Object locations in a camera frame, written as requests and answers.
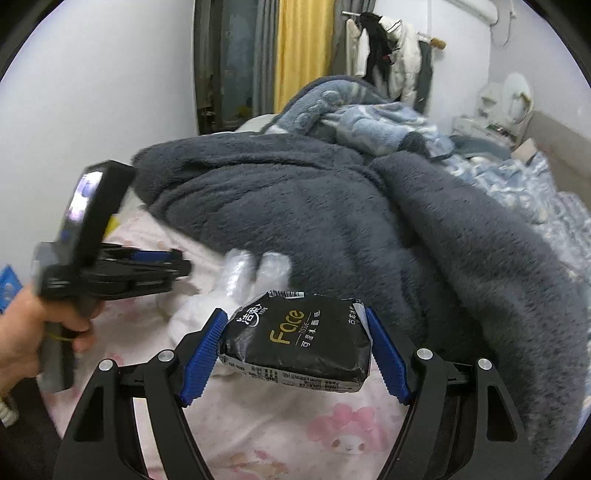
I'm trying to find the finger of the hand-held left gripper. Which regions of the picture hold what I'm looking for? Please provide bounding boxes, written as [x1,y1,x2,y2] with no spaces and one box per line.
[99,247,183,268]
[99,263,193,298]

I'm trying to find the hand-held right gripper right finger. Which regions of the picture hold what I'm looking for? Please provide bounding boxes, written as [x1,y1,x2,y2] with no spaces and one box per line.
[365,307,527,480]

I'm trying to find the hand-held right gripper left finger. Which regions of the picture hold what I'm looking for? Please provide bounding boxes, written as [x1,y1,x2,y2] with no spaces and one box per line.
[53,308,230,480]

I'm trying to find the small bubble wrap piece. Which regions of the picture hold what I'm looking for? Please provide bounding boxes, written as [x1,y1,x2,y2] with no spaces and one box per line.
[224,249,259,301]

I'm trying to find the black tissue packet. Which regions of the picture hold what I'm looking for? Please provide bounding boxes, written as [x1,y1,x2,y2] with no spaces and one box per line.
[219,290,374,394]

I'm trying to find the person's left hand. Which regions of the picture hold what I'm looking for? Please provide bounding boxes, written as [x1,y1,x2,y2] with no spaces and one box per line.
[0,281,100,395]

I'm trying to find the white crumpled paper towel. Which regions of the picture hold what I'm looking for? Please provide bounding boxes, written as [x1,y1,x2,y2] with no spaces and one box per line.
[167,288,234,344]

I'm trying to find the blue printed plastic bag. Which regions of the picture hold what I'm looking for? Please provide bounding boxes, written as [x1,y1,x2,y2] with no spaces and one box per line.
[0,264,22,315]

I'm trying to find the pink printed bed sheet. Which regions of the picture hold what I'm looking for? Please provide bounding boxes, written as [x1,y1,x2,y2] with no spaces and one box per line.
[99,210,416,480]

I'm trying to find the dark grey fleece blanket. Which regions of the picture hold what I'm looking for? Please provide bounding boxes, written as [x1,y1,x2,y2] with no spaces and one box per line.
[134,134,591,476]

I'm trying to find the dark balcony door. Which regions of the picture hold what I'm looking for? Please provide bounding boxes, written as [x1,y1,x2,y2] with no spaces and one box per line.
[193,0,259,136]

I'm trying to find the grey curtain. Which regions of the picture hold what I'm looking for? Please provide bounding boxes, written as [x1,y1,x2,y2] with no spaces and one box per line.
[252,0,282,121]
[330,0,377,79]

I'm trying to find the grey pillow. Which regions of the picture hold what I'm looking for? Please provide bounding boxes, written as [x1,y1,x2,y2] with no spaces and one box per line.
[450,134,513,160]

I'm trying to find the blue grey plush blanket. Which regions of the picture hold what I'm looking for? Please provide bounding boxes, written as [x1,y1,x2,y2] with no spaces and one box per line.
[265,75,455,160]

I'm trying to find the white dressing table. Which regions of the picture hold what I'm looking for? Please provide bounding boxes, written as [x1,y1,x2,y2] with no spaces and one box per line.
[452,83,522,141]

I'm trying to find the tan cushion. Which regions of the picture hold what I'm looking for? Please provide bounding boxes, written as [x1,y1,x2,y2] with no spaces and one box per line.
[512,137,539,163]

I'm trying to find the yellow curtain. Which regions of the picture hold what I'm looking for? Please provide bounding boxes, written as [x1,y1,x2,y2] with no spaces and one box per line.
[273,0,335,114]

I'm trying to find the beige headboard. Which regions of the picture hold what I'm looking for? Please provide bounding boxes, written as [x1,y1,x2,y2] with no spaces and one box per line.
[522,111,591,208]

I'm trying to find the grey garment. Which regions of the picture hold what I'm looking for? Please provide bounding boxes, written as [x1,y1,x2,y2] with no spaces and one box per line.
[416,39,435,114]

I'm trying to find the white round fan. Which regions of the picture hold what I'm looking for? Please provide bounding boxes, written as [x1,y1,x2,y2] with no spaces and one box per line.
[502,73,532,125]

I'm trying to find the cream garment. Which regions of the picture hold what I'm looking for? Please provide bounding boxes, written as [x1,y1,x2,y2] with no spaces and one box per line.
[345,18,370,77]

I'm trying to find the black garment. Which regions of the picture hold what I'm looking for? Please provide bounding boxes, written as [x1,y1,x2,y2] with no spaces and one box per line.
[359,11,398,88]

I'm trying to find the white air conditioner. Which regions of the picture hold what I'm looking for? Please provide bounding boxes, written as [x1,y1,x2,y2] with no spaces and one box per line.
[443,0,500,25]

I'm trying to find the clothes rail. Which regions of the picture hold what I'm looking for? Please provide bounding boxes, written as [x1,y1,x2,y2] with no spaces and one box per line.
[342,10,446,49]

